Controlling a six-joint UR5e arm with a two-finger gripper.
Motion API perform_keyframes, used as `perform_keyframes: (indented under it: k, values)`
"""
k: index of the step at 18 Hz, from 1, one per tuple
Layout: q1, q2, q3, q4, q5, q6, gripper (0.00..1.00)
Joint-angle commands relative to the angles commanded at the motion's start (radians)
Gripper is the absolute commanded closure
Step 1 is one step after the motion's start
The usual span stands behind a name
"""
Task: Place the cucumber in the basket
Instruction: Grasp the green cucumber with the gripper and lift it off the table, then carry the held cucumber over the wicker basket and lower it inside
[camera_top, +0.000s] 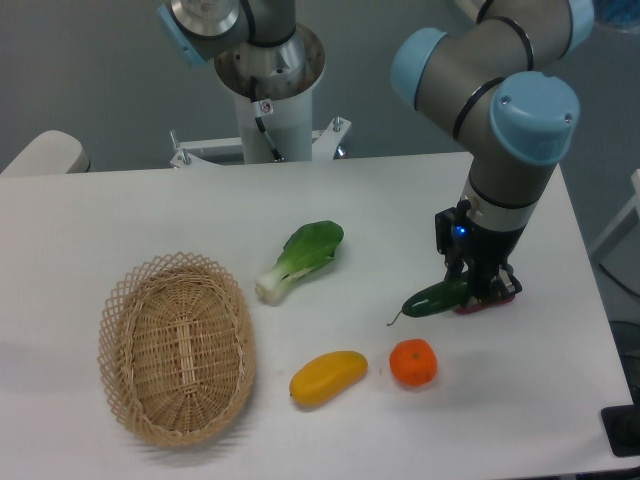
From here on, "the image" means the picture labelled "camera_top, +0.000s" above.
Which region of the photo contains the white furniture at right edge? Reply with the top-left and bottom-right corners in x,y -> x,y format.
587,169 -> 639,299

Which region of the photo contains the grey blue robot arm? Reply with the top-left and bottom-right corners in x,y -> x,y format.
157,1 -> 594,318

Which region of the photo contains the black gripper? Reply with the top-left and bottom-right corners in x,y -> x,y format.
444,223 -> 524,314

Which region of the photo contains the black cable on pedestal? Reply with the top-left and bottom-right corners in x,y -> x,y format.
248,74 -> 286,164

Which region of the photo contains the black camera box on wrist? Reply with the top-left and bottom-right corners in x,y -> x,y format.
435,207 -> 469,255

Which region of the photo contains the green cucumber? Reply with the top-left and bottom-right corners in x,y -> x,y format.
387,279 -> 470,326

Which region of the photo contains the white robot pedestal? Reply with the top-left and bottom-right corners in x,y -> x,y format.
170,24 -> 351,168

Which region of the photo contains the yellow mango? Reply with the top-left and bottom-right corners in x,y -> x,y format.
289,351 -> 368,408

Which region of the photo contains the beige chair back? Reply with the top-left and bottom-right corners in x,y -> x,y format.
1,130 -> 92,178

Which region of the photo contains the woven wicker basket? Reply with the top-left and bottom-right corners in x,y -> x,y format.
97,252 -> 256,447

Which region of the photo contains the orange tangerine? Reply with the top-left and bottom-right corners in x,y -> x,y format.
389,338 -> 438,387

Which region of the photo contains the black device at table edge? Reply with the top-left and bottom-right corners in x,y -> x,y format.
601,405 -> 639,458

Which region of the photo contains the green bok choy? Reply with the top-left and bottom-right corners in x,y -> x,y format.
255,220 -> 344,305

